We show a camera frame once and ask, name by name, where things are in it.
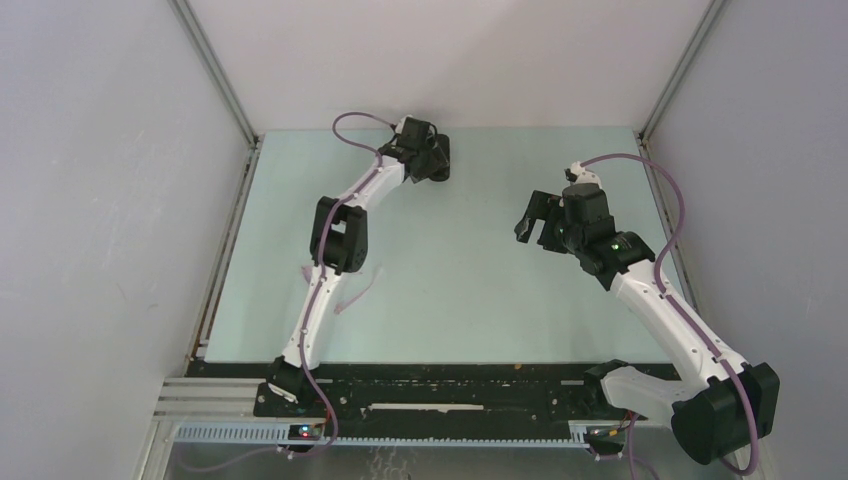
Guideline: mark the aluminium corner rail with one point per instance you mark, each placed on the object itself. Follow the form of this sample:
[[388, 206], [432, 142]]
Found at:
[[190, 22], [699, 38]]

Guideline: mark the pink transparent sunglasses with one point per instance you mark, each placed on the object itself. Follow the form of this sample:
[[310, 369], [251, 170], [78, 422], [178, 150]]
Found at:
[[348, 297]]

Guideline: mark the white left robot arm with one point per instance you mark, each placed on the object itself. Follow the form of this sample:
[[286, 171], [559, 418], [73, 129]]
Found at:
[[339, 240]]

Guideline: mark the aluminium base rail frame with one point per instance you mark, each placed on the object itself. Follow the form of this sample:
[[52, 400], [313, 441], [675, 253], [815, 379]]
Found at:
[[209, 410]]

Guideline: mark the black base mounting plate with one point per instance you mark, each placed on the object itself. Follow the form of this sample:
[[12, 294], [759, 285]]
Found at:
[[439, 402]]

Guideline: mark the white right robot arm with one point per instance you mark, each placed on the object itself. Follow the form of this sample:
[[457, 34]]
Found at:
[[719, 402]]

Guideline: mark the black glasses case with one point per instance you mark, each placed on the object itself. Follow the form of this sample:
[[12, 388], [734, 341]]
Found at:
[[438, 163]]

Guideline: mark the aluminium corner rail right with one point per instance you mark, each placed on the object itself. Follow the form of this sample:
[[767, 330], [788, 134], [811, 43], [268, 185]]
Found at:
[[699, 38]]

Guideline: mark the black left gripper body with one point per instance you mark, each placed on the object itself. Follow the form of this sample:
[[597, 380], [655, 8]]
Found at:
[[428, 160]]

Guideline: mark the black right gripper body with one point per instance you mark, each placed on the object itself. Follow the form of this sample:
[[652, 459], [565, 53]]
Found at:
[[569, 235]]

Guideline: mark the aluminium corner rail left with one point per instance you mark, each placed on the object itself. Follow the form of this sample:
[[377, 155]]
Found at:
[[190, 22]]

